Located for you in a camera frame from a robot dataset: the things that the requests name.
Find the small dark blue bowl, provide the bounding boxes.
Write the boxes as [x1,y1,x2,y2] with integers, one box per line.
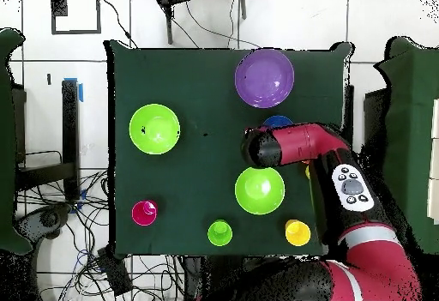
[262,114,295,129]

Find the purple bowl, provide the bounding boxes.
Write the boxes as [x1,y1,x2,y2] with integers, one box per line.
[234,48,295,109]

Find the dark green table cloth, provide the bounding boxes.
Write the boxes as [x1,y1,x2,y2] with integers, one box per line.
[104,39,354,260]

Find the green bowl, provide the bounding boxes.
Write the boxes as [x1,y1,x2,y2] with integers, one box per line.
[129,103,182,155]
[234,166,286,216]

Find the yellow orange cup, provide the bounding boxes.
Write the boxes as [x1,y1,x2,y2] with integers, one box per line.
[285,219,312,247]

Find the green cup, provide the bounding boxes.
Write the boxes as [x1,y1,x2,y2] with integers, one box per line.
[207,219,233,247]

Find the red cup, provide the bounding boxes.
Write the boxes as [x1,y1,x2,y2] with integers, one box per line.
[131,199,159,227]

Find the green cloth side table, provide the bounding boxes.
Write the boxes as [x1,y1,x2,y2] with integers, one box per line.
[0,27,33,256]
[373,35,439,256]

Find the white boxes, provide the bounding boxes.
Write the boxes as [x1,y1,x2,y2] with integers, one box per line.
[426,98,439,226]

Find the black bench with blue tape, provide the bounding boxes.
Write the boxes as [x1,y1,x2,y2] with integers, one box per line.
[15,76,84,202]

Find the black floor box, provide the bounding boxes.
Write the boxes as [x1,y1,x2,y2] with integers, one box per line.
[95,245,134,298]

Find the black camera stand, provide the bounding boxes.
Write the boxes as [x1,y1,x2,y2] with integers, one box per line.
[153,0,248,45]

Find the black floor cable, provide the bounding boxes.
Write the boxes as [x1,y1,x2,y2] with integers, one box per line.
[101,0,139,49]

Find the grey square floor frame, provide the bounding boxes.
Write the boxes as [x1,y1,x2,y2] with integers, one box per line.
[50,0,103,35]

